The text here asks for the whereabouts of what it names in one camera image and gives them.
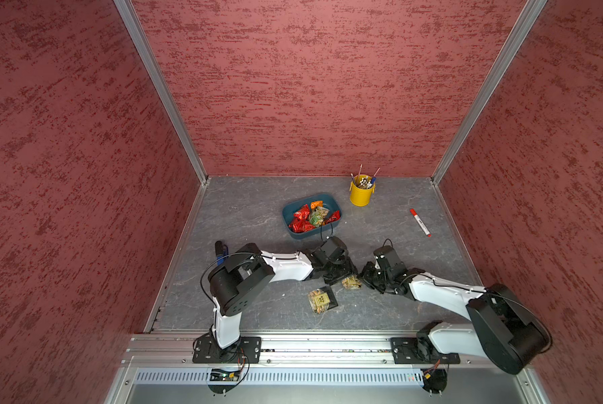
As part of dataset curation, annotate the teal plastic storage box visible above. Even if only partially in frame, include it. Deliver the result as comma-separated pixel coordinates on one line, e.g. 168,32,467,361
281,193,342,240

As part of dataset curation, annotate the aluminium corner profile left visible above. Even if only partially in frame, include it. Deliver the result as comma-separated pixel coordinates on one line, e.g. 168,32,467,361
114,0,208,185

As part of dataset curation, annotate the aluminium front rail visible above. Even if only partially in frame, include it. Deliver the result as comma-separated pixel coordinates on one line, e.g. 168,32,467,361
121,333,495,369

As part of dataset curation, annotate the clear tea bag green label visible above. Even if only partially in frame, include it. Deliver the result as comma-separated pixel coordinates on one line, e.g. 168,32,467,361
308,205,330,227

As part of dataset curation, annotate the yellow metal pencil bucket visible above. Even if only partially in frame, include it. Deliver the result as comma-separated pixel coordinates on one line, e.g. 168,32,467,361
350,174,376,207

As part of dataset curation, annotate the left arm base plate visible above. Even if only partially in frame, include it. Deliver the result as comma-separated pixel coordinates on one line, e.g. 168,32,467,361
192,333,262,365

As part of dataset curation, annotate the red white marker pen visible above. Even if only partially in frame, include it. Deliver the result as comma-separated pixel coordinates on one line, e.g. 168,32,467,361
410,209,431,237

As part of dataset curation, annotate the orange foil tea bag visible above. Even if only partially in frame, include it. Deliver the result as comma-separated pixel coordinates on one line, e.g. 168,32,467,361
310,200,323,210

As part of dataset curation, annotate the aluminium corner profile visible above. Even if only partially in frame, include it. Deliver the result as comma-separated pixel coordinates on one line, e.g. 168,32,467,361
114,0,208,185
431,0,547,187

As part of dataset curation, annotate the red foil tea bag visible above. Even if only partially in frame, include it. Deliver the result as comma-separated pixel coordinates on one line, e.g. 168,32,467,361
301,221,315,232
289,217,313,233
323,210,341,225
293,205,311,221

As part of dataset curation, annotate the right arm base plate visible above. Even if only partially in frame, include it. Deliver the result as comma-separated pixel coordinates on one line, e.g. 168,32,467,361
391,337,461,365

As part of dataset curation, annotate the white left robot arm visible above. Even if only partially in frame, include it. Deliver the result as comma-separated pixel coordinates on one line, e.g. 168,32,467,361
207,237,358,349

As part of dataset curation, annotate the aluminium corner profile right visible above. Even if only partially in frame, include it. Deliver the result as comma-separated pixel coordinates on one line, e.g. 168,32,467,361
431,0,547,187

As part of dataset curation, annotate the blue black stapler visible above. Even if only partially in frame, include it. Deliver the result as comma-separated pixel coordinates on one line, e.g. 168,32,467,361
214,240,228,265

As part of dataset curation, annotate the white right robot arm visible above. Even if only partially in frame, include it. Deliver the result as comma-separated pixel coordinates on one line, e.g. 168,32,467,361
360,245,553,375

